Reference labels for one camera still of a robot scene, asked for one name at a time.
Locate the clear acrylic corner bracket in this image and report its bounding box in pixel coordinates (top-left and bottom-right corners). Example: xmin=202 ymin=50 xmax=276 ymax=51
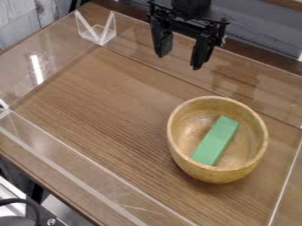
xmin=75 ymin=11 xmax=117 ymax=46

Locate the black cable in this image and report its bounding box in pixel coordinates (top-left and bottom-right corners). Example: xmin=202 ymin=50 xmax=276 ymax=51
xmin=0 ymin=198 xmax=43 ymax=226

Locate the black equipment with bolt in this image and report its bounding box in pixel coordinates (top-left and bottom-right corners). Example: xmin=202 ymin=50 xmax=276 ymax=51
xmin=26 ymin=205 xmax=69 ymax=226

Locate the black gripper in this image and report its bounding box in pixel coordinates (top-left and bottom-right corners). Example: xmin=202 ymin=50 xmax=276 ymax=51
xmin=148 ymin=0 xmax=230 ymax=71

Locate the green rectangular block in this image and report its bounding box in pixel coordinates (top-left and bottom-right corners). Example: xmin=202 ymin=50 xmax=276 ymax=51
xmin=190 ymin=116 xmax=240 ymax=166

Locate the clear acrylic tray wall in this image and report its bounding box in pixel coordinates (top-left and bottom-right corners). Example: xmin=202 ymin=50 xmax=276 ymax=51
xmin=0 ymin=12 xmax=302 ymax=226

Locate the brown wooden bowl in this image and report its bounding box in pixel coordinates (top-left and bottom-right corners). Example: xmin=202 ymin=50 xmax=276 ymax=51
xmin=166 ymin=96 xmax=269 ymax=184

